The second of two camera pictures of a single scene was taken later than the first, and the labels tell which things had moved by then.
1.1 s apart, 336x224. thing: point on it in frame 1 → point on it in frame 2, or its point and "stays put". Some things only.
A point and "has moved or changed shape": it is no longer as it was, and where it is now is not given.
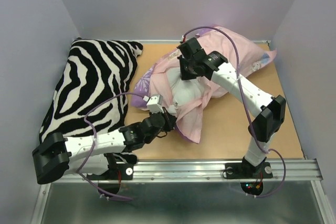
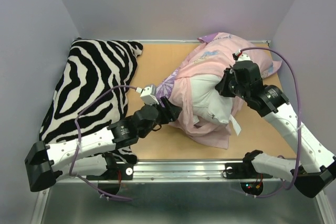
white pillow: x=186 y=92 → x=207 y=101
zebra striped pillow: x=93 y=69 stays put
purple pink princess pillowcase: x=234 y=51 has moved or changed shape
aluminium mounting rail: x=163 y=171 stays put
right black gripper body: x=188 y=69 → x=240 y=89
